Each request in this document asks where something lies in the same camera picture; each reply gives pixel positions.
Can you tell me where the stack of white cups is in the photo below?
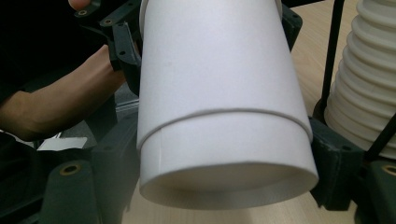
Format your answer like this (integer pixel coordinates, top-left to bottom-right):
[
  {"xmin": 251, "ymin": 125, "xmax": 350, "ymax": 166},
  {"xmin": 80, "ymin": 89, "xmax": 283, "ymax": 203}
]
[{"xmin": 323, "ymin": 0, "xmax": 396, "ymax": 161}]

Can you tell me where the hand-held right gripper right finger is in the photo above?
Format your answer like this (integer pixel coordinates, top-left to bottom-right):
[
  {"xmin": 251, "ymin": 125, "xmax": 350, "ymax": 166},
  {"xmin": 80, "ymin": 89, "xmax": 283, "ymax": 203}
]
[{"xmin": 307, "ymin": 116, "xmax": 366, "ymax": 212}]

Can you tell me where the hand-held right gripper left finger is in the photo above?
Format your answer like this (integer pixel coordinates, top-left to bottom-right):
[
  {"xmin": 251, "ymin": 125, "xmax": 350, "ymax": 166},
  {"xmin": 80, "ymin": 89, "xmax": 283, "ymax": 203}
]
[{"xmin": 91, "ymin": 110, "xmax": 142, "ymax": 224}]

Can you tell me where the metal floor rail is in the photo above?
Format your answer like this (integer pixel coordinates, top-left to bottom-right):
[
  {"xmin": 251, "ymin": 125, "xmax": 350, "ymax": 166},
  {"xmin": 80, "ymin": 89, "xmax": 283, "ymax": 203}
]
[{"xmin": 114, "ymin": 98, "xmax": 140, "ymax": 114}]

